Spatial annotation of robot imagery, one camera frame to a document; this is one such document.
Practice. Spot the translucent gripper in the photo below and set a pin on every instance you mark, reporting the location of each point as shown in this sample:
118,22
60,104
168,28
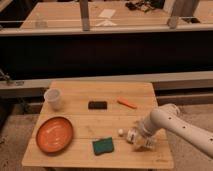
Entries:
140,142

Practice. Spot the white labelled bottle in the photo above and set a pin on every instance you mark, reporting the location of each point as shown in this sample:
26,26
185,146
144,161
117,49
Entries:
129,135

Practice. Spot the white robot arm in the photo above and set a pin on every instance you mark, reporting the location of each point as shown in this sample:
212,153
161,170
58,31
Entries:
166,117

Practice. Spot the orange ceramic bowl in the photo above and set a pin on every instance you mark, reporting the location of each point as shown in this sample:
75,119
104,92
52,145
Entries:
54,135

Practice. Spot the green sponge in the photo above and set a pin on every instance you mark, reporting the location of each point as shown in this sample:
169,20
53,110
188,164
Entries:
102,146

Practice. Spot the orange marker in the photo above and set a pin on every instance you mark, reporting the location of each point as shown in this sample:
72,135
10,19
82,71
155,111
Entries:
125,102

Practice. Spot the black rectangular block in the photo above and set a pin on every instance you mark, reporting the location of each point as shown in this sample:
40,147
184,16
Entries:
97,105

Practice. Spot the translucent plastic cup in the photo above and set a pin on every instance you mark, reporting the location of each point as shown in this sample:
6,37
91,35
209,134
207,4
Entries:
53,98

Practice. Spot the white paper sheet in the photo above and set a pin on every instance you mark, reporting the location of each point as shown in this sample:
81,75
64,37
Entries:
107,13

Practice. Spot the metal clamp at left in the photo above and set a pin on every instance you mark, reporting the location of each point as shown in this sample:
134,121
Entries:
9,81

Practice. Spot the grey metal bracket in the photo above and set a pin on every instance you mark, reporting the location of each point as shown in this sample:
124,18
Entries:
173,22

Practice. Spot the dark cable clutter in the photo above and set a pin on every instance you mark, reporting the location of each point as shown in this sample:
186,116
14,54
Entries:
145,5

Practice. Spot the grey metal post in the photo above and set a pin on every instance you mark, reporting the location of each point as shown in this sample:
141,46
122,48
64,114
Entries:
84,10

